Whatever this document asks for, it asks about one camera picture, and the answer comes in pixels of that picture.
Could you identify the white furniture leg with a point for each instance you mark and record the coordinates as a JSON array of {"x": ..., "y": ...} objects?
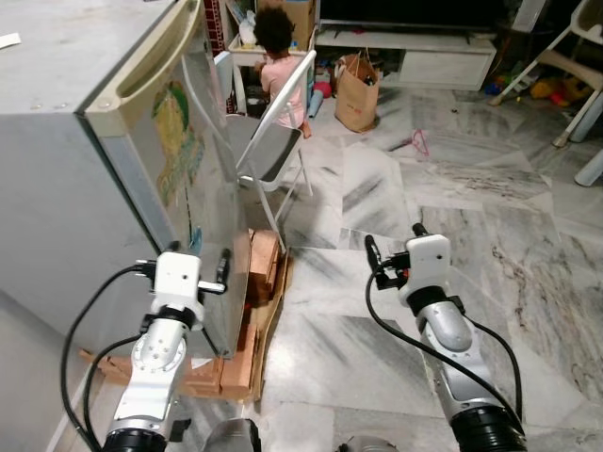
[{"x": 590, "y": 171}]

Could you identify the red brick stack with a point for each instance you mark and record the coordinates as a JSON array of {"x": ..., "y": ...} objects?
[
  {"x": 264, "y": 264},
  {"x": 236, "y": 363}
]

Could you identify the child in pink shirt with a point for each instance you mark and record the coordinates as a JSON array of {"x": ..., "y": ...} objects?
[{"x": 283, "y": 80}]

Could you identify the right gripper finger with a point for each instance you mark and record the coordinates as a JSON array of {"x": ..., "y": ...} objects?
[
  {"x": 373, "y": 254},
  {"x": 419, "y": 231}
]

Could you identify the left robot leg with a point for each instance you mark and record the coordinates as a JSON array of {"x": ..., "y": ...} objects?
[{"x": 231, "y": 438}]

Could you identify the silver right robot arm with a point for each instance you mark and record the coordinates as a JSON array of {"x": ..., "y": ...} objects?
[{"x": 452, "y": 348}]

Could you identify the white high chair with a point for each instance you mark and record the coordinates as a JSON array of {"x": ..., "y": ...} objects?
[{"x": 565, "y": 66}]

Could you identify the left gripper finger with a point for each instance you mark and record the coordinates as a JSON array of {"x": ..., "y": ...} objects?
[
  {"x": 224, "y": 266},
  {"x": 173, "y": 248}
]

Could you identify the small white table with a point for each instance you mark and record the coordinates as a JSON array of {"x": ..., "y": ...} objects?
[{"x": 247, "y": 55}]

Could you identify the black television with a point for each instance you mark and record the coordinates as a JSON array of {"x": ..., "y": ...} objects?
[{"x": 415, "y": 11}]

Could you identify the white paper slip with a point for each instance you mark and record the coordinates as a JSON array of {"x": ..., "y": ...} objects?
[{"x": 9, "y": 40}]

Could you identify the robot leg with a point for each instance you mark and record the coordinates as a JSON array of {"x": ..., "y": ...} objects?
[
  {"x": 358, "y": 444},
  {"x": 231, "y": 438}
]

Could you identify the grey fridge door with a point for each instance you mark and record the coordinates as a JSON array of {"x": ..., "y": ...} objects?
[{"x": 212, "y": 169}]

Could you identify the small grey fridge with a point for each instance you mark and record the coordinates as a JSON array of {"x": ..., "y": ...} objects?
[{"x": 57, "y": 141}]

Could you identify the red lattice panel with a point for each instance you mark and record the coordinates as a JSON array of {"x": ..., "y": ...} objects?
[{"x": 214, "y": 24}]

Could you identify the brown cardboard box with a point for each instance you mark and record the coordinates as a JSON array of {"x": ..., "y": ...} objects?
[{"x": 300, "y": 19}]

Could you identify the right robot leg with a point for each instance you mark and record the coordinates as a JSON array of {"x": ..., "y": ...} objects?
[{"x": 358, "y": 444}]

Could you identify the small black plastic piece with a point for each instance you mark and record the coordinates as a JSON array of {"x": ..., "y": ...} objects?
[{"x": 181, "y": 430}]

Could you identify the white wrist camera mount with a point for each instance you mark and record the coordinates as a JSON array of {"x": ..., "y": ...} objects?
[
  {"x": 176, "y": 282},
  {"x": 427, "y": 264}
]

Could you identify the white TV cabinet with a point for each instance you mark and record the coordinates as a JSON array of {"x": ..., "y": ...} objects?
[{"x": 443, "y": 61}]

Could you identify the grey folding chair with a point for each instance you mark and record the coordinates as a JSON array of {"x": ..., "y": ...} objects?
[{"x": 268, "y": 151}]

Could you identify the green yellow door sticker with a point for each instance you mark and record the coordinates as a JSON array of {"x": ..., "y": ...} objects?
[{"x": 174, "y": 141}]

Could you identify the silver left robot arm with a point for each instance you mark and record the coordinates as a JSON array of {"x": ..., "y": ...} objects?
[{"x": 155, "y": 372}]

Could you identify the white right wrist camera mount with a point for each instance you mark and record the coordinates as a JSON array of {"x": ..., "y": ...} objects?
[{"x": 427, "y": 264}]

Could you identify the brown paper bag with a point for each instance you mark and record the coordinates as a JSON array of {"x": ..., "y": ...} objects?
[{"x": 357, "y": 99}]

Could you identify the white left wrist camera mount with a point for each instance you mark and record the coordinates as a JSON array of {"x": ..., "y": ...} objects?
[{"x": 176, "y": 282}]

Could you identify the yellow toy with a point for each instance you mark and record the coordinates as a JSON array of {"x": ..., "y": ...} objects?
[{"x": 548, "y": 89}]

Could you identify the small blue door sticker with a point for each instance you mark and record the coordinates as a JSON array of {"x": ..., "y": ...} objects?
[{"x": 195, "y": 239}]

